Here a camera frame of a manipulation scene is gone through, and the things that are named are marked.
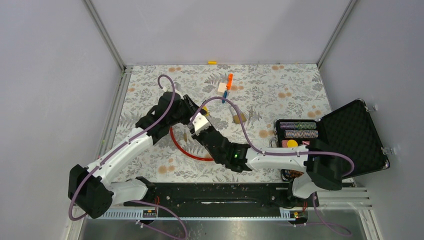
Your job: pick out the blue toy brick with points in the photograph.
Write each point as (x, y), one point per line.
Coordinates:
(224, 97)

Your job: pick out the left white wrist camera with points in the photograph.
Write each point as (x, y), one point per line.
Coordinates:
(176, 90)

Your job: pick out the orange toy brick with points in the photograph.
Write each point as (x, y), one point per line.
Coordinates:
(229, 81)

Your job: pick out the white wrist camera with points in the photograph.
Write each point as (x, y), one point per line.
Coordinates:
(199, 123)
(176, 90)

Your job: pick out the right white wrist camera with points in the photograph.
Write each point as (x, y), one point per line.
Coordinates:
(199, 123)

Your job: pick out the red cable lock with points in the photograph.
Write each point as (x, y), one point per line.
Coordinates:
(184, 148)

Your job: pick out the white toy block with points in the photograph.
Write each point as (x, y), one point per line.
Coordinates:
(222, 87)

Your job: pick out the black poker chip case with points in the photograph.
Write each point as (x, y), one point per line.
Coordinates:
(349, 130)

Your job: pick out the yellow poker chip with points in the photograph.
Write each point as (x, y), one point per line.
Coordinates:
(292, 143)

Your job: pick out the floral table mat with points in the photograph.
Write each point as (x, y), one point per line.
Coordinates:
(265, 93)

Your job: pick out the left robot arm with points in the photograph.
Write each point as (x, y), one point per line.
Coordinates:
(93, 188)

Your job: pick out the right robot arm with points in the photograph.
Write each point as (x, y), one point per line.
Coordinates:
(320, 171)

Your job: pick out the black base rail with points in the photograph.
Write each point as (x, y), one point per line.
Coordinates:
(226, 200)

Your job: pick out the yellow padlock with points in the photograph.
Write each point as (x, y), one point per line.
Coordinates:
(204, 111)

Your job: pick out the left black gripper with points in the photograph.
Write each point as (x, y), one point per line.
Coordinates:
(190, 105)

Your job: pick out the long shackle brass padlock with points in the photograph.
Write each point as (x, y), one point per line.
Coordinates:
(237, 116)

